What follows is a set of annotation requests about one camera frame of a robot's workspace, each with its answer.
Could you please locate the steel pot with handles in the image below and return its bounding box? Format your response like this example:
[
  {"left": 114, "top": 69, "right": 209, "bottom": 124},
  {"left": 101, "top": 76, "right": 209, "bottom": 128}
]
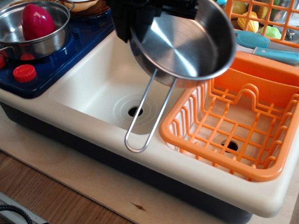
[{"left": 0, "top": 0, "right": 71, "bottom": 61}]

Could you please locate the orange plastic grid basket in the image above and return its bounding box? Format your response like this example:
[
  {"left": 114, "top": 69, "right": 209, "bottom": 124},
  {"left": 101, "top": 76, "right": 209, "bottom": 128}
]
[{"left": 225, "top": 0, "right": 299, "bottom": 48}]

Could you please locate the red stove knob right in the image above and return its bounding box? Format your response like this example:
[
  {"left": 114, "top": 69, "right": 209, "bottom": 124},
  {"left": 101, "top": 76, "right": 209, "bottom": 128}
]
[{"left": 13, "top": 64, "right": 37, "bottom": 83}]

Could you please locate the magenta plastic toy vegetable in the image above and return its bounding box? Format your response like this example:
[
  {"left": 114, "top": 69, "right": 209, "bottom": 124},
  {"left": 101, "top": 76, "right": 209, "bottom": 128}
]
[{"left": 21, "top": 4, "right": 57, "bottom": 41}]

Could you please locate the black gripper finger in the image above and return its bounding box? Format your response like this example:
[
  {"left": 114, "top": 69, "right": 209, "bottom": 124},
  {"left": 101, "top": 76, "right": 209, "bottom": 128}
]
[
  {"left": 110, "top": 4, "right": 135, "bottom": 42},
  {"left": 133, "top": 4, "right": 162, "bottom": 31}
]

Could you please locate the yellow toy lemon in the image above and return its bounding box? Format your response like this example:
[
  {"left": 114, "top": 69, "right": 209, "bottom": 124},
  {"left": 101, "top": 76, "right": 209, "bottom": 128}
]
[{"left": 231, "top": 1, "right": 247, "bottom": 20}]

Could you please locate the orange plastic drying rack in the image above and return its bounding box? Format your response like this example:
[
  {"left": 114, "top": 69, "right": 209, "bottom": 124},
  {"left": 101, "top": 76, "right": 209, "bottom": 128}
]
[{"left": 160, "top": 52, "right": 299, "bottom": 182}]

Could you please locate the cream toy kitchen sink unit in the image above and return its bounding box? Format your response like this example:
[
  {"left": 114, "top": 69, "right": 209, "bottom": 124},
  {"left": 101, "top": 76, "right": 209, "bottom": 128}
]
[{"left": 0, "top": 33, "right": 299, "bottom": 224}]

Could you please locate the steel frying pan wire handle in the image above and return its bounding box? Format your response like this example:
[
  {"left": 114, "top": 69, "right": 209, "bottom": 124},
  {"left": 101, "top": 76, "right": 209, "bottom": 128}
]
[{"left": 116, "top": 0, "right": 243, "bottom": 154}]

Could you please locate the green toy lettuce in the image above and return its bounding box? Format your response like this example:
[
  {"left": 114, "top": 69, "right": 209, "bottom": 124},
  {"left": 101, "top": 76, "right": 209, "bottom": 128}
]
[{"left": 260, "top": 25, "right": 282, "bottom": 40}]

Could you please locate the yellow toy corn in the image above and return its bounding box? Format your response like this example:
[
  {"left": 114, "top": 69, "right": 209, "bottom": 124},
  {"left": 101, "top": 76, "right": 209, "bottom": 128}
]
[{"left": 237, "top": 11, "right": 259, "bottom": 33}]

